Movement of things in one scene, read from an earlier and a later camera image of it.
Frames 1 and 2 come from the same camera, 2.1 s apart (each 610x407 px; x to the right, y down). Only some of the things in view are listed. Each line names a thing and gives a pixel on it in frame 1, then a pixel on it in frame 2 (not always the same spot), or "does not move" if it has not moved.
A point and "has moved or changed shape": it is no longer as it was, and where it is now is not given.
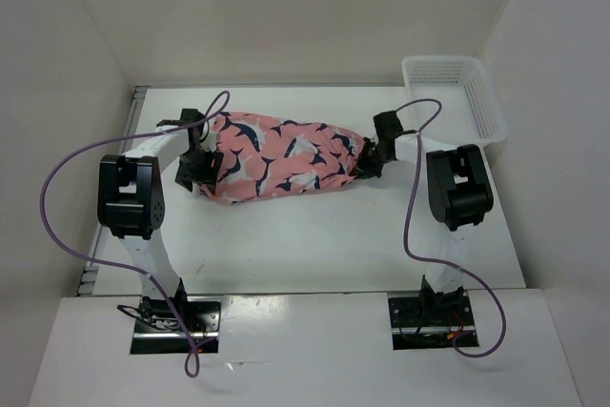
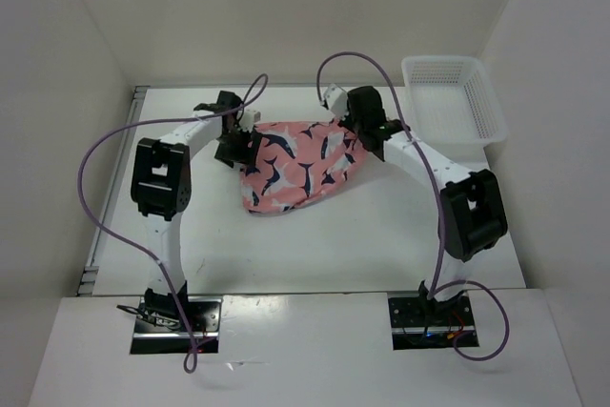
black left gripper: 207,175 → 245,154
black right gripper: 365,170 → 346,123
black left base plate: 160,330 does not move
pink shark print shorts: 263,154 has moved or changed shape
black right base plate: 430,322 does not move
